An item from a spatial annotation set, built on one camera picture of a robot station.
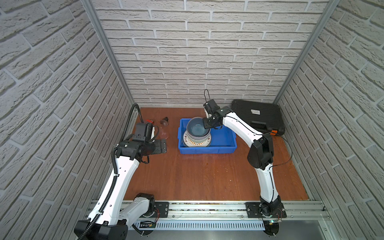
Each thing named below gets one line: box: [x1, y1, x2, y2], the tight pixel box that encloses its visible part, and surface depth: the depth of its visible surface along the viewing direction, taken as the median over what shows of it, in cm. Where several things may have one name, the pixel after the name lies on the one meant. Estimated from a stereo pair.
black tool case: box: [230, 99, 285, 136], surface depth 111 cm
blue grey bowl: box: [186, 117, 211, 140], surface depth 94 cm
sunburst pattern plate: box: [183, 130, 212, 148], surface depth 97 cm
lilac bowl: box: [186, 128, 211, 141], surface depth 90 cm
